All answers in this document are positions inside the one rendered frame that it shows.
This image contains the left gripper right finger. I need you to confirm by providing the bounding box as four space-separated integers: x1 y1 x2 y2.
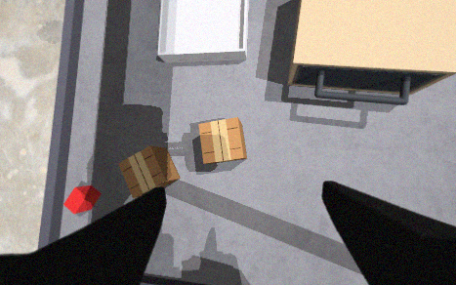
322 181 456 285

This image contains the red block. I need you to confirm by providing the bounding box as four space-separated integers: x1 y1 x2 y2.
63 185 101 214

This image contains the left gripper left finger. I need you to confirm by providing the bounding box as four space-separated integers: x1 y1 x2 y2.
0 187 167 285

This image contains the white open-top tray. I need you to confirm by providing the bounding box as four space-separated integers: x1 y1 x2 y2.
157 0 249 62

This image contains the brown cardboard box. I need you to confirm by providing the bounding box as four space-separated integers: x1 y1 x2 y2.
198 117 247 164
118 145 180 198

